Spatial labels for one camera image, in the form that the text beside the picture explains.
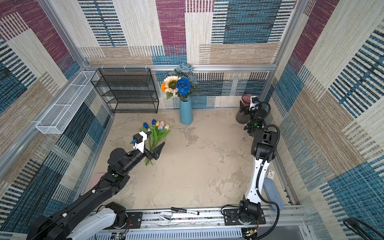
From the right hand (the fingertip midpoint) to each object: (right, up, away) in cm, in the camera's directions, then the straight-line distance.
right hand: (248, 99), depth 103 cm
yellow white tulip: (-63, -17, +5) cm, 65 cm away
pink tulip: (-59, -16, +6) cm, 62 cm away
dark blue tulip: (-71, -18, +5) cm, 73 cm away
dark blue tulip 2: (-66, -15, +8) cm, 69 cm away
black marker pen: (-41, -60, -27) cm, 78 cm away
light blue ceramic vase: (-42, -9, +1) cm, 43 cm away
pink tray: (-92, -49, -17) cm, 106 cm away
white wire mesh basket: (-101, -16, -33) cm, 108 cm away
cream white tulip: (-56, -19, +4) cm, 59 cm away
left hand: (-55, -23, -31) cm, 67 cm away
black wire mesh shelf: (-85, +7, +6) cm, 85 cm away
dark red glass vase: (-1, -12, +9) cm, 14 cm away
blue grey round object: (+4, -53, -25) cm, 59 cm away
